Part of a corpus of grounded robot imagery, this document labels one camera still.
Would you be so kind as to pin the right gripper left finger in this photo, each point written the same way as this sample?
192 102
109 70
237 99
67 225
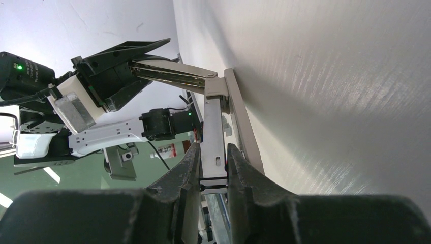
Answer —
166 211

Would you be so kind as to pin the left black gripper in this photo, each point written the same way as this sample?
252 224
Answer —
106 75

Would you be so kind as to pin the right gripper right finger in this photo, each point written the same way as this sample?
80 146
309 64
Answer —
261 211

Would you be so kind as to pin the grey black long stapler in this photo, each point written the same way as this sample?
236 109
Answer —
221 95

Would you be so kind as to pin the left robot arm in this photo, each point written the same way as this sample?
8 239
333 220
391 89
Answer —
57 115

